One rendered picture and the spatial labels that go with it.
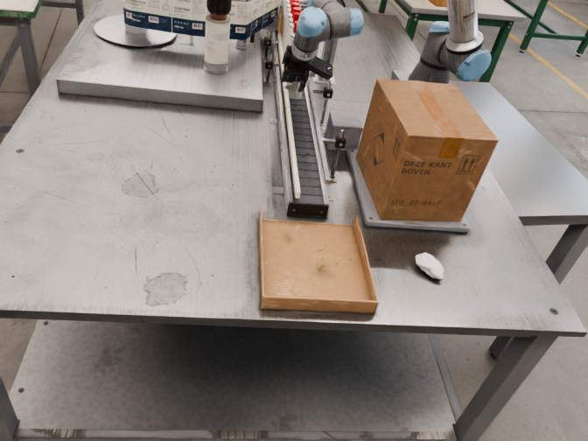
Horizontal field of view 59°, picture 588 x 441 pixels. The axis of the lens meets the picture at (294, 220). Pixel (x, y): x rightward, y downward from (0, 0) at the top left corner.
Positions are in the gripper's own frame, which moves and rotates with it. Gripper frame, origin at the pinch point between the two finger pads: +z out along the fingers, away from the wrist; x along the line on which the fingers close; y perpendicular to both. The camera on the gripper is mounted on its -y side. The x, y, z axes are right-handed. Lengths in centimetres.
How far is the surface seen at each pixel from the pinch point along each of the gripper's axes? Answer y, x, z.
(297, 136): 1.2, 20.9, -5.7
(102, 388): 56, 96, 28
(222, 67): 25.9, -13.9, 11.9
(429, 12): -96, -128, 94
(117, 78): 60, -2, 8
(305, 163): -0.1, 33.2, -12.8
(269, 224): 11, 55, -20
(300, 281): 4, 72, -30
